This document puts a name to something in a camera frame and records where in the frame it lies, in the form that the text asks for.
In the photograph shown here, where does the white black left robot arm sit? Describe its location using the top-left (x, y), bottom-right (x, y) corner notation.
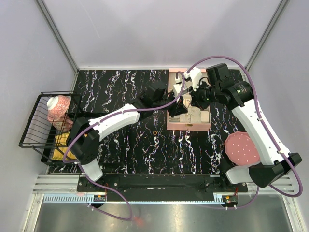
top-left (66, 87), bottom-right (188, 191)

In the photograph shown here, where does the black wire dish rack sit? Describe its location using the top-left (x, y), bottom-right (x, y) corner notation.
top-left (18, 91), bottom-right (82, 166)

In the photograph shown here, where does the pink jewelry box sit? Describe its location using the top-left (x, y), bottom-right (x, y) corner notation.
top-left (167, 68), bottom-right (211, 131)

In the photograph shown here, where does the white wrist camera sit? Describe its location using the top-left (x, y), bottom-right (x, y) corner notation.
top-left (184, 67), bottom-right (202, 91)
top-left (172, 77), bottom-right (185, 97)

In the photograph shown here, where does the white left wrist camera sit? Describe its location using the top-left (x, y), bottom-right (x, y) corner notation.
top-left (172, 77), bottom-right (185, 97)

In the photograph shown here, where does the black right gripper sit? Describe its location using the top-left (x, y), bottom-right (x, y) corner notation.
top-left (188, 79), bottom-right (220, 111)

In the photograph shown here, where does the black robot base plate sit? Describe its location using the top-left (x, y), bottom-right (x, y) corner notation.
top-left (76, 173), bottom-right (249, 202)

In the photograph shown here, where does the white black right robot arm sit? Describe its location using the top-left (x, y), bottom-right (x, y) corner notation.
top-left (184, 63), bottom-right (302, 192)

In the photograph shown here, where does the pink polka dot plate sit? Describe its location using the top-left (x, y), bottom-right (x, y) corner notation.
top-left (225, 131), bottom-right (260, 166)

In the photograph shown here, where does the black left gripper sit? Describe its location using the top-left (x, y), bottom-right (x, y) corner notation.
top-left (153, 92), bottom-right (188, 118)

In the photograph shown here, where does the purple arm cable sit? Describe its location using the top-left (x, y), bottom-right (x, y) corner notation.
top-left (185, 56), bottom-right (304, 209)
top-left (62, 71), bottom-right (186, 221)

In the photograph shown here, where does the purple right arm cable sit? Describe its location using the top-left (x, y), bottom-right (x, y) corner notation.
top-left (185, 56), bottom-right (304, 209)

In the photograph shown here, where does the pink patterned ceramic bowl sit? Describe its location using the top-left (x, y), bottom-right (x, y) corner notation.
top-left (46, 95), bottom-right (70, 120)

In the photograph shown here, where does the yellow woven mat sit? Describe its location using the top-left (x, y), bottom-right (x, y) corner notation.
top-left (52, 132), bottom-right (70, 160)

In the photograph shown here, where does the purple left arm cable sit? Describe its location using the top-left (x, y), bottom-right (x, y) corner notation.
top-left (62, 71), bottom-right (186, 221)

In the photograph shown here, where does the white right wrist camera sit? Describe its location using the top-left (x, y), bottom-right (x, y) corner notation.
top-left (184, 67), bottom-right (202, 91)

